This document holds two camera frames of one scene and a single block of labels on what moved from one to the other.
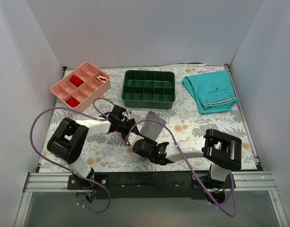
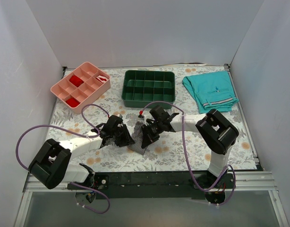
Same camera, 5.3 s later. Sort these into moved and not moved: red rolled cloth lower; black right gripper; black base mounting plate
Moved: black right gripper
Not moved: black base mounting plate; red rolled cloth lower
